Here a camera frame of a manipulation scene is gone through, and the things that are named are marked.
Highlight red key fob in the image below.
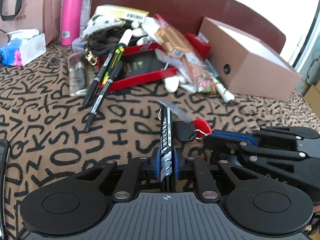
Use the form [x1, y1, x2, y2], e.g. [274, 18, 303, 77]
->
[192, 118, 212, 142]

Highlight black car key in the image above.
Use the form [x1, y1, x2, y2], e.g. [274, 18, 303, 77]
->
[173, 121, 196, 142]

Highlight black marker silver label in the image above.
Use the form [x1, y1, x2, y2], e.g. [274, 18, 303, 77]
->
[159, 106, 175, 192]

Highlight thin black marker pen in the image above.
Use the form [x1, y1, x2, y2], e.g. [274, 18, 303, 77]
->
[84, 61, 123, 133]

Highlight green white tube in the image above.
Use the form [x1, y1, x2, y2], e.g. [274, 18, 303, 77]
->
[212, 77, 235, 106]

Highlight clear adhesive hook sheet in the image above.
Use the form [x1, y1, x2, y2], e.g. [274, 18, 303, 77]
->
[157, 99, 193, 122]

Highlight colourful candy packet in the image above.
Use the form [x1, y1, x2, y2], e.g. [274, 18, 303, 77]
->
[193, 67, 217, 94]

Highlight leopard letter print tablecloth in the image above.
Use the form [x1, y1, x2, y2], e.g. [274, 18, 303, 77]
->
[1, 43, 319, 239]

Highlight white pebble toy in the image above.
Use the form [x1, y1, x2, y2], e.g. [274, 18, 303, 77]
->
[163, 76, 180, 93]

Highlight large brown cardboard box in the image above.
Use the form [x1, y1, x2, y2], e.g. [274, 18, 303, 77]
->
[199, 17, 302, 100]

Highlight small red box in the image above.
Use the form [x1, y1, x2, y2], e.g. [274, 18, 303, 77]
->
[184, 33, 211, 61]

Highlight gold rectangular box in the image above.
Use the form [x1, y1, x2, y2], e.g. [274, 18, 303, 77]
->
[155, 27, 186, 59]

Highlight packaged brown biscuits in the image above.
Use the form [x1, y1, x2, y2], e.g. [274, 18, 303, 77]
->
[155, 14, 204, 86]

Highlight red shallow tray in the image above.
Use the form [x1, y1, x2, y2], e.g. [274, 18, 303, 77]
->
[109, 42, 177, 92]

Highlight dark brown headboard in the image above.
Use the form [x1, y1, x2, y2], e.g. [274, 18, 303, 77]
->
[91, 0, 286, 53]

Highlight clear bagged dark item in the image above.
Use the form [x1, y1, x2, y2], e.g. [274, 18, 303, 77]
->
[67, 52, 87, 96]

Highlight yellow-green small box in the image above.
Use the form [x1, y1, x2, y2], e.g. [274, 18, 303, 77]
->
[94, 4, 149, 23]

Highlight blue tissue pack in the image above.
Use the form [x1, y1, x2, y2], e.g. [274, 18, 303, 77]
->
[1, 29, 46, 67]

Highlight white floral pouch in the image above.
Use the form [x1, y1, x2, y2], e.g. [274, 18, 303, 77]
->
[79, 14, 126, 41]

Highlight pink thermos bottle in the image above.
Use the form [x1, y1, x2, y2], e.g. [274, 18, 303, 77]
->
[61, 0, 82, 46]

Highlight brown paper shopping bag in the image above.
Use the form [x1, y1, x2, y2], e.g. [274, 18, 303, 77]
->
[1, 0, 62, 44]

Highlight brown leather strap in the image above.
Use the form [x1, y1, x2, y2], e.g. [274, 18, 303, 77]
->
[83, 28, 126, 66]

